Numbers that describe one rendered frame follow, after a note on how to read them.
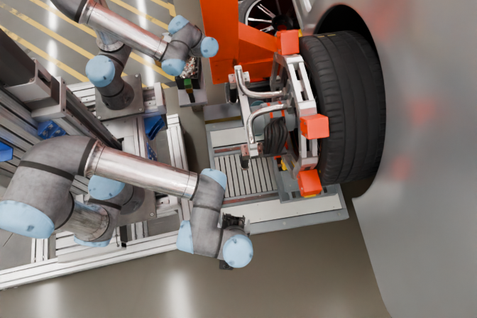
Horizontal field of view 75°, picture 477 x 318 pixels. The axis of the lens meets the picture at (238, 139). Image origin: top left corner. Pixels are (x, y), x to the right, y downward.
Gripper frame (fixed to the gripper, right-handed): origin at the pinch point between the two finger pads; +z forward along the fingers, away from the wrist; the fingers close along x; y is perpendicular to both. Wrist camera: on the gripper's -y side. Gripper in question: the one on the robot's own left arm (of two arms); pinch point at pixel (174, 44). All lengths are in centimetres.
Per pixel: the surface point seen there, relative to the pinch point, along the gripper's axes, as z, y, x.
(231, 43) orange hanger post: -9.0, -18.2, 19.2
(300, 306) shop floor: -41, 75, 139
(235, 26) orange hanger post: -17.0, -21.2, 11.6
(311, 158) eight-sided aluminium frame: -68, 17, 44
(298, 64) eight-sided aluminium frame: -56, -10, 23
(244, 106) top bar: -41.1, 11.6, 23.8
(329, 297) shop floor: -50, 62, 148
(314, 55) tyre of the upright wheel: -63, -14, 22
